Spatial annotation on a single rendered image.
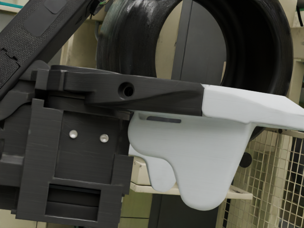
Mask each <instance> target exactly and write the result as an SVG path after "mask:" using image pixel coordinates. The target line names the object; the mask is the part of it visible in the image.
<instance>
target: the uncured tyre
mask: <svg viewBox="0 0 304 228"><path fill-rule="evenodd" d="M181 1H182V0H114V2H113V3H112V5H111V7H110V8H109V10H108V12H107V14H106V16H105V19H104V21H103V23H102V26H101V29H100V33H99V37H98V42H97V50H96V65H97V69H100V70H105V71H112V72H116V73H120V74H125V75H135V76H147V77H155V78H157V74H156V66H155V55H156V47H157V41H158V37H159V34H160V31H161V29H162V27H163V25H164V22H165V21H166V19H167V17H168V16H169V14H170V13H171V12H172V10H173V9H174V8H175V7H176V6H177V5H178V4H179V3H180V2H181ZM192 1H194V2H196V3H198V4H200V5H201V6H203V7H204V8H205V9H207V10H208V11H209V12H210V13H211V15H212V16H213V17H214V18H215V20H216V21H217V23H218V25H219V26H220V29H221V31H222V33H223V37H224V40H225V45H226V53H227V60H226V68H225V73H224V76H223V79H222V82H221V84H220V86H223V87H229V88H236V89H242V90H249V91H255V92H261V93H266V94H272V95H280V96H285V97H286V94H287V92H288V89H289V86H290V81H291V77H292V71H293V61H294V49H293V40H292V34H291V30H290V25H289V22H288V19H287V17H286V14H285V12H284V10H283V8H282V6H281V4H280V2H279V0H192ZM265 129H266V127H260V126H256V127H255V128H254V130H253V132H252V135H251V137H250V139H249V142H250V141H252V140H253V139H255V138H256V137H257V136H258V135H259V134H261V133H262V132H263V131H264V130H265ZM249 142H248V143H249Z"/></svg>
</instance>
